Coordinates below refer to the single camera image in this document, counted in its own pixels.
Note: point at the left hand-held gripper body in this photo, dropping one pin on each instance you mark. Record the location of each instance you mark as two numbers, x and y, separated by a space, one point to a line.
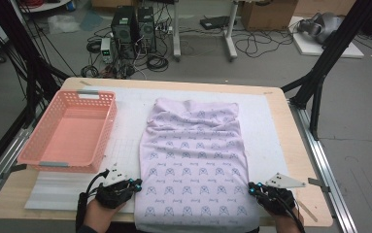
114 194

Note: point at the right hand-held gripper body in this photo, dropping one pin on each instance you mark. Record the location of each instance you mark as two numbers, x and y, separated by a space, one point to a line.
277 200

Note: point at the lilac printed towel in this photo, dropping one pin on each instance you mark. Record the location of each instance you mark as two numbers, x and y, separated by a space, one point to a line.
193 161

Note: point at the pink plastic basket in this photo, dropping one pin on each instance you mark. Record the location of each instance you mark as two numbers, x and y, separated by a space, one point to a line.
73 136

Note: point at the person's right hand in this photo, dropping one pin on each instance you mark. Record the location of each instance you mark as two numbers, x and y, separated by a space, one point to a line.
290 225

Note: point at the person's left hand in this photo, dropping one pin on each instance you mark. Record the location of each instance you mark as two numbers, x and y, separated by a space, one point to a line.
97 216

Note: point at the white grid mat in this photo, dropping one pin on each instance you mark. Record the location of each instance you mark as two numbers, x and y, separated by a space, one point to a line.
264 129

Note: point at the grey bench power supply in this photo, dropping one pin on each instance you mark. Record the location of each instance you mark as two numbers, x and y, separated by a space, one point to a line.
106 50

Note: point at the white floor board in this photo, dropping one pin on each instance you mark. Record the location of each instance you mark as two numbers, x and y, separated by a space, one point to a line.
313 48

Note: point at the black computer tower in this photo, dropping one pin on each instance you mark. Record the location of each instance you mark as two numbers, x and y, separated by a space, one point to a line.
123 32
147 30

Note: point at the white desk leg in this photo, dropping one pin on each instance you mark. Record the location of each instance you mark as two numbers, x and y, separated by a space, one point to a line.
176 32
230 35

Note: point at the flat black device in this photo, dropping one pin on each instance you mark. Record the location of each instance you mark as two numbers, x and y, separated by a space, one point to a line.
216 22

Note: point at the clear plastic bag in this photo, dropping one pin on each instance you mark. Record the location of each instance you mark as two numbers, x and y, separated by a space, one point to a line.
63 24

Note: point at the brown cardboard box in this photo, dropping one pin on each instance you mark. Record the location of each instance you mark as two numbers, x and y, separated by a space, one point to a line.
109 3
267 14
326 6

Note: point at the white round table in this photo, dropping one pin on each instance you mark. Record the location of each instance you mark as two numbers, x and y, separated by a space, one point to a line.
50 6

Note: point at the metal bracket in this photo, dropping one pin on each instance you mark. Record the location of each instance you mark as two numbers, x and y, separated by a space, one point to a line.
18 167
318 183

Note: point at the aluminium rail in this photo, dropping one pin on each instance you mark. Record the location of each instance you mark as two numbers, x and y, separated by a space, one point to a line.
15 145
340 210

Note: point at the black frame stand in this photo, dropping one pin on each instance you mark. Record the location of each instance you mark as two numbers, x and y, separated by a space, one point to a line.
316 74
31 74

